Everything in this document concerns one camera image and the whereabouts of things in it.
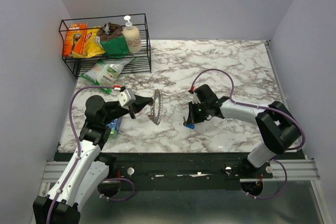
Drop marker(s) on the green and brown bag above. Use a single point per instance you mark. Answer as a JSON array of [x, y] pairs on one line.
[[112, 40]]

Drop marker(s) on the green white snack bag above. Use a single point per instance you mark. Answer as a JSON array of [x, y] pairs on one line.
[[106, 72]]

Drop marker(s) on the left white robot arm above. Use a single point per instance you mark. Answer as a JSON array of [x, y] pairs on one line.
[[86, 150]]

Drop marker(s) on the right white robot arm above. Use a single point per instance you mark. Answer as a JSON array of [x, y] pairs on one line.
[[277, 127]]

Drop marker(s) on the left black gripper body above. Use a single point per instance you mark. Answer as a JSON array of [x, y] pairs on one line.
[[130, 109]]

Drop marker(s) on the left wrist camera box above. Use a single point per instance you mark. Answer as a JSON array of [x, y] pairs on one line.
[[126, 98]]

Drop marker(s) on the metal disc with keyrings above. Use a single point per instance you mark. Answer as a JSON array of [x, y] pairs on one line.
[[156, 107]]

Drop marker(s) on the blue green tissue pack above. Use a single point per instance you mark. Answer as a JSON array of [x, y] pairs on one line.
[[114, 127]]

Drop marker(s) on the orange razor package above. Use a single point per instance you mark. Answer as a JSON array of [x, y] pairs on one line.
[[75, 39]]

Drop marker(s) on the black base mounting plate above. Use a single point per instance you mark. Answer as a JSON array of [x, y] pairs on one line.
[[192, 171]]

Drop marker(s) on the black wire basket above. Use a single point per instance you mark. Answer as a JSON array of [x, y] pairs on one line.
[[142, 62]]

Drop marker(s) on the key with blue tag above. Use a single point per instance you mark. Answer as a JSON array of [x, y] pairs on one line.
[[190, 126]]

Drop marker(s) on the beige pump soap bottle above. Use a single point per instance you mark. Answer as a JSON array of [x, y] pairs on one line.
[[131, 35]]

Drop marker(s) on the yellow chips bag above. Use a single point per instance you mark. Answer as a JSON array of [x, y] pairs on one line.
[[91, 46]]

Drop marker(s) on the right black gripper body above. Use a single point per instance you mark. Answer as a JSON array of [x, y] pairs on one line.
[[202, 112]]

